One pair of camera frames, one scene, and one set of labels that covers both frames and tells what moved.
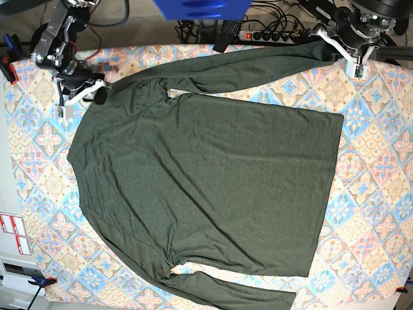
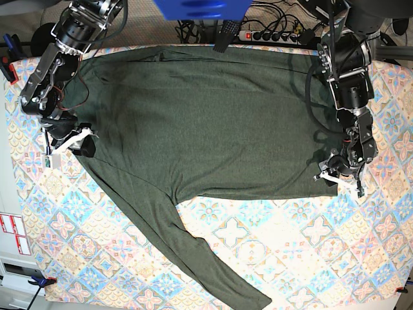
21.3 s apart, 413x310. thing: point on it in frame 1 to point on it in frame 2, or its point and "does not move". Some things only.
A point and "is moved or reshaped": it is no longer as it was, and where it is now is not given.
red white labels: [14, 224] does not move
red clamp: [12, 54] does not move
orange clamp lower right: [402, 289] does not move
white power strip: [269, 37] does not move
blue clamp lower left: [41, 283] does not move
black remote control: [228, 30] does not move
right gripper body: [351, 50] to [335, 169]
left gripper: [75, 81] to [69, 134]
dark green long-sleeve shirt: [180, 182] is moved or reshaped
